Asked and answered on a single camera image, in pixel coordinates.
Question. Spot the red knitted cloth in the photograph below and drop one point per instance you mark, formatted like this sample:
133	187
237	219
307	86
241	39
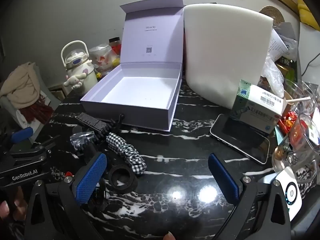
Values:
37	112

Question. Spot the clear bag of snacks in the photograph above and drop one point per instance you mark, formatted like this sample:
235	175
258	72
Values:
105	57

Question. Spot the grey chair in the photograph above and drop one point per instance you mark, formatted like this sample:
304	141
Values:
46	92

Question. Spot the clear plastic bag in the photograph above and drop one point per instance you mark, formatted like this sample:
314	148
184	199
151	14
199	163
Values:
272	77

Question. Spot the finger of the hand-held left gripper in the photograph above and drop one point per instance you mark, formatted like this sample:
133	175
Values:
42	147
22	133

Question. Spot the black white checkered scrunchie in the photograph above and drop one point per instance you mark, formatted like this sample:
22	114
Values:
130	155

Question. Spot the white straw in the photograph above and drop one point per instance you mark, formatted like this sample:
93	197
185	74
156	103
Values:
298	100

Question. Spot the clear hair claw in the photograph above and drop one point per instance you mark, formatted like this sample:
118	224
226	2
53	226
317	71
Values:
80	138

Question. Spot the white foam board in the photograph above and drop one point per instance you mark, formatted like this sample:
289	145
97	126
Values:
225	55

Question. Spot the jar with dark lid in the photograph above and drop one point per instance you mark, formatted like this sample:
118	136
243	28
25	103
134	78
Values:
115	43

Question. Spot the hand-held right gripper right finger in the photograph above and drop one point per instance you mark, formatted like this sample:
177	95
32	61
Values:
223	180

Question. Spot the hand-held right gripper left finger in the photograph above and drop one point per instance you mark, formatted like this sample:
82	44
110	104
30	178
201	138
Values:
91	177

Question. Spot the person's right hand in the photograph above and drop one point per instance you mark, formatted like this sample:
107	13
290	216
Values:
169	236

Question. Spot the clear glass cup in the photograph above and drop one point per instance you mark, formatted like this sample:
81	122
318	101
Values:
308	132
302	92

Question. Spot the grey foil pouch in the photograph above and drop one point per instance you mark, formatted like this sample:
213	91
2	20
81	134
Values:
290	33

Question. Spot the black spiral hair clip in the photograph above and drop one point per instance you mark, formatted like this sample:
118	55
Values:
110	127

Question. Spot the black smartphone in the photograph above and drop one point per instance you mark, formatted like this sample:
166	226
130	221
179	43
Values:
240	140

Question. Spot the white paper leaflet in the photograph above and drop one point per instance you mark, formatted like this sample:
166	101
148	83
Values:
277	45

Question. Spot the beige scarf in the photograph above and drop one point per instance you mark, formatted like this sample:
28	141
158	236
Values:
20	85

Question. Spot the white kettle-shaped bottle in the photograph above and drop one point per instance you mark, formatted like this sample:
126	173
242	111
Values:
77	62

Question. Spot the green white medicine box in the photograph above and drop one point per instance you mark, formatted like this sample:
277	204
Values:
262	95
257	122

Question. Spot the beige cabinet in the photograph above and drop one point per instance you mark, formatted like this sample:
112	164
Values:
57	90

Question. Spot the green packet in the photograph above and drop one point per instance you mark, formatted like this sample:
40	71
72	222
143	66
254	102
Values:
286	71

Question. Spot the person's left hand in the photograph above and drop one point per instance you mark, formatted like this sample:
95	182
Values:
20	202

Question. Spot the round woven mat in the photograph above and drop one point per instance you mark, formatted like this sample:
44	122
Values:
272	15

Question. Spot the lavender gift box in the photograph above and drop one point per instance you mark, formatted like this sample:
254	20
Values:
140	90

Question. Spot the red snack packet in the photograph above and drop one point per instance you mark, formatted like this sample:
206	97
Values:
287	123

